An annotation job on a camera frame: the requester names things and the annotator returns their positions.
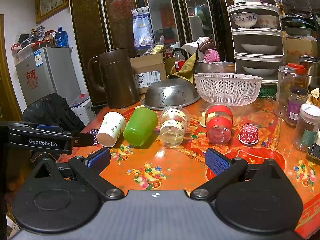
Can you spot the purple polka dot cupcake liner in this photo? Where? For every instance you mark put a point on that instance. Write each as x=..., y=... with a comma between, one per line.
x=94, y=132

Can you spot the blue white snack bag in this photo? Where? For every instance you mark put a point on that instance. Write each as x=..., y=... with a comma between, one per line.
x=142, y=29

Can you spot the white storage box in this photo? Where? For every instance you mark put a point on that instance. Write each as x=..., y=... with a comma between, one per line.
x=82, y=107

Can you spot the black bag on chair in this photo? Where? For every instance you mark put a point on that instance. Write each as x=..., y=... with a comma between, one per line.
x=53, y=110

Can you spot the white paper cup leaf print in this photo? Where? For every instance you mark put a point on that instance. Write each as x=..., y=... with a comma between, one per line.
x=111, y=129

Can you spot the steel colander bowl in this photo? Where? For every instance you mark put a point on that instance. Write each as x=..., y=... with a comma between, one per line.
x=170, y=92

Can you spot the red label drink bottle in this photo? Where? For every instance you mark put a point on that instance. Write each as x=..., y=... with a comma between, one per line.
x=179, y=59

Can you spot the clear plastic cup yellow band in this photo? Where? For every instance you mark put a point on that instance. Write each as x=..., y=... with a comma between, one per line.
x=174, y=124

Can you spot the clear glass jar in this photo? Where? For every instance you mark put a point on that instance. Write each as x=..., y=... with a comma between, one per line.
x=286, y=78

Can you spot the red polka dot cupcake liner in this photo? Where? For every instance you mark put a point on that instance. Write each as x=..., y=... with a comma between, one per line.
x=249, y=134

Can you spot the blue floral ceramic bowl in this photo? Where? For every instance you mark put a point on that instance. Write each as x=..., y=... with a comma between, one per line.
x=244, y=19

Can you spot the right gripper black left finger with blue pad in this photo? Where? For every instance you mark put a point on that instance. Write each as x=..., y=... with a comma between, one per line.
x=88, y=171

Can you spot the pink floral ceramic bowl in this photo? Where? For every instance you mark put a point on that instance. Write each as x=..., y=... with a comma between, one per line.
x=268, y=21

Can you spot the blue water bottle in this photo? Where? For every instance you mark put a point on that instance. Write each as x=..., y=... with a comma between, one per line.
x=61, y=38

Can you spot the green plastic cup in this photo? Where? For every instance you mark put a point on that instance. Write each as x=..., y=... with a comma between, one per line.
x=140, y=126

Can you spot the brown plastic pitcher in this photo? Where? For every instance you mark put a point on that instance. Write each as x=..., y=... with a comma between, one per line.
x=117, y=76

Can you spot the cardboard box with label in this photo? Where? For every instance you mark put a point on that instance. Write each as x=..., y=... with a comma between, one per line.
x=147, y=70

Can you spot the white lid spice jar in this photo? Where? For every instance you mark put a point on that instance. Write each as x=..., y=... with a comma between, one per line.
x=307, y=126

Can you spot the red lid jar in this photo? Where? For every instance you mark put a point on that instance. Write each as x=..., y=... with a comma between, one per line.
x=300, y=75

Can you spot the clear cup red knit sleeve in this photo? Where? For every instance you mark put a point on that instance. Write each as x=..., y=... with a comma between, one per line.
x=218, y=120

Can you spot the gold framed wall clock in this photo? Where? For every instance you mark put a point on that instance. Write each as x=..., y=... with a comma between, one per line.
x=45, y=9

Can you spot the dark brown wardrobe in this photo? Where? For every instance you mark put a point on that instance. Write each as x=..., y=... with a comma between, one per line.
x=102, y=25

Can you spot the yellow cupcake liner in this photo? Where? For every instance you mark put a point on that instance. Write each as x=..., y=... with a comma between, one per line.
x=203, y=120

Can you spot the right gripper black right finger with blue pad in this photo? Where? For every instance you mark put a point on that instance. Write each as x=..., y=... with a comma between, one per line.
x=227, y=171

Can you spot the white tiered dish rack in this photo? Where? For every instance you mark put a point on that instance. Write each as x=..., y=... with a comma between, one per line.
x=265, y=66

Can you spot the purple label spice jar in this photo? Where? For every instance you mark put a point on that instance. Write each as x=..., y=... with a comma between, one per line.
x=297, y=97

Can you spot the silver refrigerator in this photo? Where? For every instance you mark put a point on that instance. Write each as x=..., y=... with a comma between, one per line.
x=46, y=71

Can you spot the olive yellow cloth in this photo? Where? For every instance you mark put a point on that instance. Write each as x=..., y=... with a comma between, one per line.
x=187, y=70

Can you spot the white plate in rack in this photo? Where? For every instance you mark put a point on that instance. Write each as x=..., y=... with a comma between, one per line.
x=259, y=49

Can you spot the pink knit item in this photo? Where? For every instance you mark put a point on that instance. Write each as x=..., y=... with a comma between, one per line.
x=211, y=55

